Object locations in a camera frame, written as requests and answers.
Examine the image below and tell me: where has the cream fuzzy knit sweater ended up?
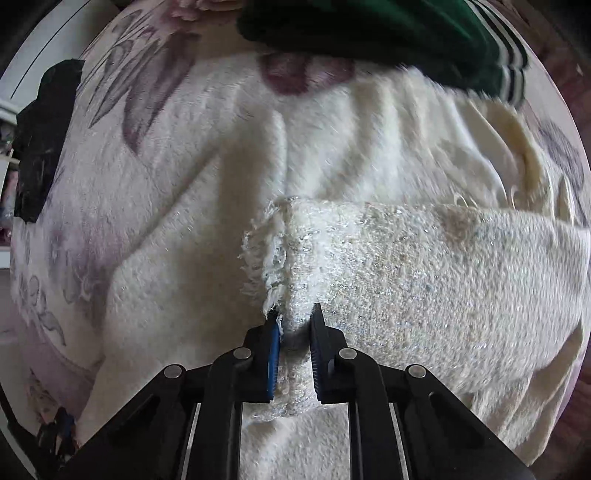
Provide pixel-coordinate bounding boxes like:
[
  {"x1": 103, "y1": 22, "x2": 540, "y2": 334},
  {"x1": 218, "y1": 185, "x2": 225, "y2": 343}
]
[{"x1": 79, "y1": 53, "x2": 590, "y2": 479}]

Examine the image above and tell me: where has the floral plush bed blanket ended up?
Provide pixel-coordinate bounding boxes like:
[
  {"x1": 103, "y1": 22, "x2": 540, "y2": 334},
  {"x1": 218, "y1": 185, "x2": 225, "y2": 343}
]
[{"x1": 11, "y1": 1, "x2": 590, "y2": 441}]

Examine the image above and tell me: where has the black cloth at bed edge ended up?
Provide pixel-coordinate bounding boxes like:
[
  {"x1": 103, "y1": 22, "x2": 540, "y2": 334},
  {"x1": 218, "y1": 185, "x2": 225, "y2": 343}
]
[{"x1": 12, "y1": 59, "x2": 84, "y2": 223}]

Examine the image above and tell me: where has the dark green striped garment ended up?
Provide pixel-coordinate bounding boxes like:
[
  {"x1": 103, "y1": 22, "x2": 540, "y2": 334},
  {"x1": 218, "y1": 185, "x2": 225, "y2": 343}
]
[{"x1": 238, "y1": 1, "x2": 529, "y2": 107}]

